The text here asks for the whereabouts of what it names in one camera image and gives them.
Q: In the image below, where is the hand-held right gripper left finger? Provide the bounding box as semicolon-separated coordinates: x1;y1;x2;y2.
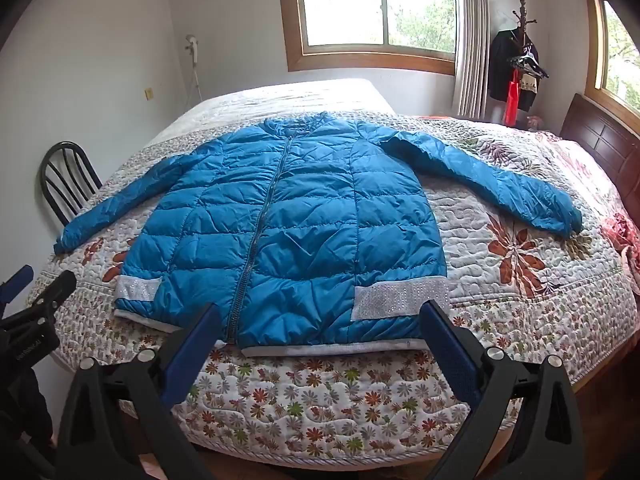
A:
52;304;223;480

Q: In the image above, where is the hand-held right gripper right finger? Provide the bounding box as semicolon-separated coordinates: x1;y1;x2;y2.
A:
419;300;587;480

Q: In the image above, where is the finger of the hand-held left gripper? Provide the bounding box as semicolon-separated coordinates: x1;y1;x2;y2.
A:
0;265;35;306
0;270;78;333

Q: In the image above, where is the blue puffer jacket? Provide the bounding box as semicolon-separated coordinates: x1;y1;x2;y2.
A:
53;111;584;357

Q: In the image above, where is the black clothes hanger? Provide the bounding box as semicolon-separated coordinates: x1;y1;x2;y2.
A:
506;44;550;80

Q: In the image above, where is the bed with floral quilt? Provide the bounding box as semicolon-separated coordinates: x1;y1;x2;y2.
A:
25;78;640;466

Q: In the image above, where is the black metal chair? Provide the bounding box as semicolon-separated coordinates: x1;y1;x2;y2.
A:
40;141;104;227

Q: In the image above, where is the red floral blanket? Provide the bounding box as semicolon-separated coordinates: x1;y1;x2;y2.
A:
545;130;640;293

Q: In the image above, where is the dark wooden headboard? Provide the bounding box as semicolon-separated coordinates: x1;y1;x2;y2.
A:
559;92;640;201

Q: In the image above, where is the red bag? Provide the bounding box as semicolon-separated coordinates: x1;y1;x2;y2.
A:
504;71;522;127

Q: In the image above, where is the white pleated curtain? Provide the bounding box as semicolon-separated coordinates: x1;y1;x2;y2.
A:
453;0;490;118

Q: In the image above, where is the wooden coat rack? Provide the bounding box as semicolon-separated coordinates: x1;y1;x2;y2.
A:
511;0;539;61

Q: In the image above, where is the wooden framed window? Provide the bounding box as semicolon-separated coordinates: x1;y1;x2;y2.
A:
276;0;463;77
584;0;640;123

